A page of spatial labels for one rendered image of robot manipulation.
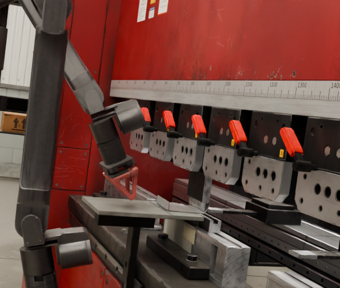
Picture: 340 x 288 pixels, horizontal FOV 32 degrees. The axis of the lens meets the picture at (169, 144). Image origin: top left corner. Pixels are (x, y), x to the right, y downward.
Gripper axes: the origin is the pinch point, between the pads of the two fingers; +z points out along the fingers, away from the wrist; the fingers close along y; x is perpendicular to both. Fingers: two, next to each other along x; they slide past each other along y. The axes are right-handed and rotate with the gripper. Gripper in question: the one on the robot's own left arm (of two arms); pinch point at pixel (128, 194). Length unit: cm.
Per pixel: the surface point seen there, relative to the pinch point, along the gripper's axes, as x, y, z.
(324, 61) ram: -30, -51, -22
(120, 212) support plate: 4.9, -7.9, 0.8
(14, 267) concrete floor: 42, 280, 98
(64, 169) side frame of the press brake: 3, 86, 6
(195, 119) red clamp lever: -19.6, -8.3, -12.5
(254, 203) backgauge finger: -32.6, 5.3, 18.7
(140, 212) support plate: 0.2, -6.7, 3.2
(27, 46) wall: -77, 697, -43
